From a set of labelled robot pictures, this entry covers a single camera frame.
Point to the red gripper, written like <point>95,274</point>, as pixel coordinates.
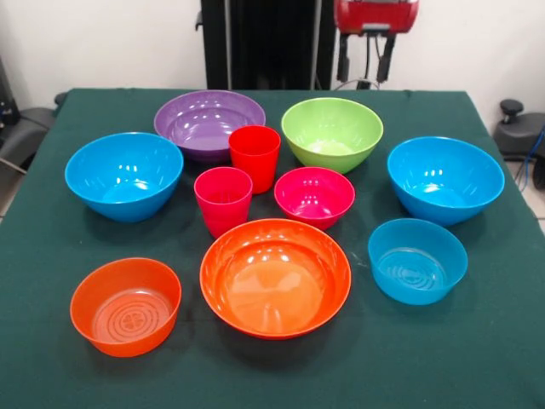
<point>374,15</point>

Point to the large blue plastic bowl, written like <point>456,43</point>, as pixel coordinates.
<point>123,170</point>
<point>447,179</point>

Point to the pink plastic bowl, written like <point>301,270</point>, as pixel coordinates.
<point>315,196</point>

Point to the green plastic bowl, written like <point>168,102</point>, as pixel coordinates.
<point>332,128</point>

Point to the red plastic cup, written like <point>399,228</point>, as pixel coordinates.
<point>255,157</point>

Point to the black stand base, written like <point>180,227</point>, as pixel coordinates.
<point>517,136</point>
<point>25,132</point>

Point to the purple plastic bowl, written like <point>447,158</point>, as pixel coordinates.
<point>191,128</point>

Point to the pink plastic cup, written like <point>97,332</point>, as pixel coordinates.
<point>221,204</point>

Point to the small blue flat-bottomed bowl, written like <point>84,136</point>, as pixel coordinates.
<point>417,264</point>

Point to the large orange plastic bowl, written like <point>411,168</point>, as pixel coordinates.
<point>272,281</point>

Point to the dark green tablecloth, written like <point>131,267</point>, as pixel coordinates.
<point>426,362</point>

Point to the small orange flat-bottomed bowl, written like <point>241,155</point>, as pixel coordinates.
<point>127,307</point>

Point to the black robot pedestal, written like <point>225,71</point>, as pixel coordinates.
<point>264,42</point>

